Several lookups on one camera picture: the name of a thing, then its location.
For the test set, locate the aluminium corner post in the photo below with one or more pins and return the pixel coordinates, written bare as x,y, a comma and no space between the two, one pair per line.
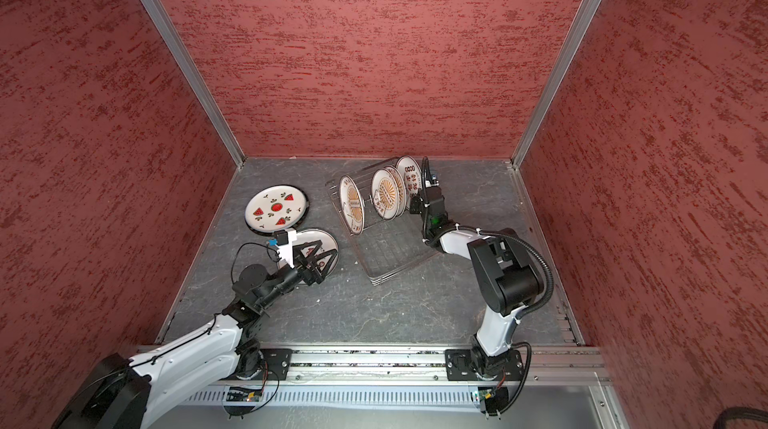
580,24
173,41

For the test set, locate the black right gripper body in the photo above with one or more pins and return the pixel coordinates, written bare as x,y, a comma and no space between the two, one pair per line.
427,223

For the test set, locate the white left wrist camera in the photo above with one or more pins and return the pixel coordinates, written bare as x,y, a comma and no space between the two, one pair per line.
283,241

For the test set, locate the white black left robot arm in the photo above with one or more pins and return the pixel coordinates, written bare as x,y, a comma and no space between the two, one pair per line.
134,392

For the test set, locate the green rim fruit plate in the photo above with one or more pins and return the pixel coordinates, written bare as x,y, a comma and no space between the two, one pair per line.
410,172
329,242

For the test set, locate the left circuit board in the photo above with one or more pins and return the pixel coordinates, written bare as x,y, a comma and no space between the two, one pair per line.
243,396

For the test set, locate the aluminium left corner post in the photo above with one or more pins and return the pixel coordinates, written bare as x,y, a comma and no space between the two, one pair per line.
173,41

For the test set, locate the watermelon pattern white plate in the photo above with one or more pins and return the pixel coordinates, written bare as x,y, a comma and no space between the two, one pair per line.
277,208

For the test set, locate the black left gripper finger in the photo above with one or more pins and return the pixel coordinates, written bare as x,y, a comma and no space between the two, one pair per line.
323,264
311,251

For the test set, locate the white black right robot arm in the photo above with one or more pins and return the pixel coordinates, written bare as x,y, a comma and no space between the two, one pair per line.
513,277

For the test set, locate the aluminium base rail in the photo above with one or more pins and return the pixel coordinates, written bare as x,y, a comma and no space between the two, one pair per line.
419,376

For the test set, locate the aluminium right corner post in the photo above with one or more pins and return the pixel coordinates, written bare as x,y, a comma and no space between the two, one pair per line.
580,24

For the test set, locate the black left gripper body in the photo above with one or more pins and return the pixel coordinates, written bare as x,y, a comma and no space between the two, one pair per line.
305,274

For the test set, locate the brown striped rim plate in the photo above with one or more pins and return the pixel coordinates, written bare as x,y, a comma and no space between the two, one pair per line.
307,201

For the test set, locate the orange sunburst plate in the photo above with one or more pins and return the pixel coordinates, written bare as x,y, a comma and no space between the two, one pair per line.
384,194
401,189

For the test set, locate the circuit board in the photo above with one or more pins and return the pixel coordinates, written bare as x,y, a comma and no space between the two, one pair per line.
243,396
492,402

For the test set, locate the right circuit board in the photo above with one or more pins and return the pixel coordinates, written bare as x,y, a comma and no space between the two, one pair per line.
492,402

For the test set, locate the brown lettered rim plate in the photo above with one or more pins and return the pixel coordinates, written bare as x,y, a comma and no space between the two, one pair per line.
352,205

